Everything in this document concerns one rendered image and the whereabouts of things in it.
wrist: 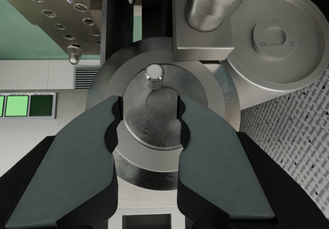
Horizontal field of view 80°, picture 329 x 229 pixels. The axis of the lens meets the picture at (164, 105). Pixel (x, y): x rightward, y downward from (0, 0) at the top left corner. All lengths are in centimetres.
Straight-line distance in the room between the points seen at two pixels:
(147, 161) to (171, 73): 8
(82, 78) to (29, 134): 259
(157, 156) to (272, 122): 23
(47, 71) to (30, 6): 296
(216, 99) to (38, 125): 49
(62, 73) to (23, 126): 273
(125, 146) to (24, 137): 45
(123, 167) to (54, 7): 35
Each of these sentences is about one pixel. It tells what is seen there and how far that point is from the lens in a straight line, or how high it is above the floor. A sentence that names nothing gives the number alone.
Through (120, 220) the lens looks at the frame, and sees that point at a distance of 56.
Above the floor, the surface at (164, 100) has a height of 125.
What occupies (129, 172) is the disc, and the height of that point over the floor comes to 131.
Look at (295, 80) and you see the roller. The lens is 25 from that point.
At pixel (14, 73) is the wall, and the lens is 365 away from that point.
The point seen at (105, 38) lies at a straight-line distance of 22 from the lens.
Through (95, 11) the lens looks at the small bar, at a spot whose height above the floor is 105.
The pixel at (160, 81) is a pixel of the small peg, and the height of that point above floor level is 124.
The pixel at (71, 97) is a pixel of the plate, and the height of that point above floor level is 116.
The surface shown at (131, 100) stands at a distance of 17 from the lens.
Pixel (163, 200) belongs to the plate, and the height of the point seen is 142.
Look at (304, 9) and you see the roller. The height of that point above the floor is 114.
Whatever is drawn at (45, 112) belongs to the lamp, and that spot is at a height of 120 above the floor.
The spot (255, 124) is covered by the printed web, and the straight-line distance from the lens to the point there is 41.
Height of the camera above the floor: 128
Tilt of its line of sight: 10 degrees down
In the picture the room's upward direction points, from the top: 179 degrees clockwise
